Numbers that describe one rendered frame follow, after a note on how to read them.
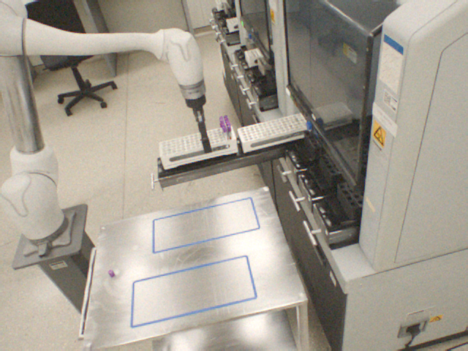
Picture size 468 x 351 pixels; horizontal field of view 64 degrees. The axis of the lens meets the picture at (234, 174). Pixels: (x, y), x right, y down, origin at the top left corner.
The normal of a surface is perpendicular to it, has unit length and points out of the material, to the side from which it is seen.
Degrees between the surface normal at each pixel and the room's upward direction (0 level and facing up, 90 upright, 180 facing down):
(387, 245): 90
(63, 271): 90
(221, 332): 0
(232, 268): 0
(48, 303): 0
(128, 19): 90
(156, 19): 90
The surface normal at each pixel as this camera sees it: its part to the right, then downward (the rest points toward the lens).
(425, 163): 0.20, 0.63
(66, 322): -0.15, -0.74
